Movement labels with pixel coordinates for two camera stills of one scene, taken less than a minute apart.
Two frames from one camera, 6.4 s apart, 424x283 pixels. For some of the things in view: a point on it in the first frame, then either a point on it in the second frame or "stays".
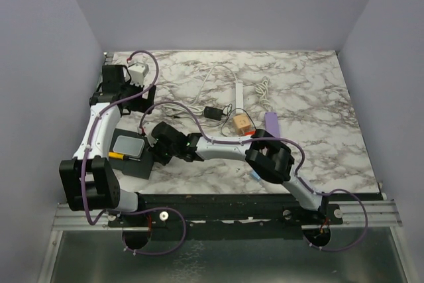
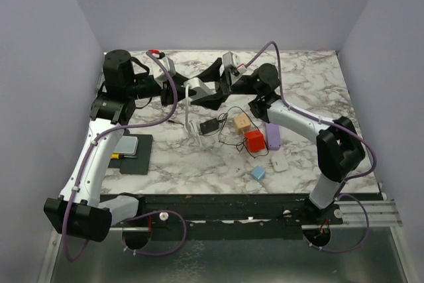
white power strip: (239, 98) to (197, 85)
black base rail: (221, 217) stays
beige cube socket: (241, 123) stays
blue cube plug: (256, 175) stays
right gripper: (155, 157) to (212, 73)
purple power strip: (271, 124) stays
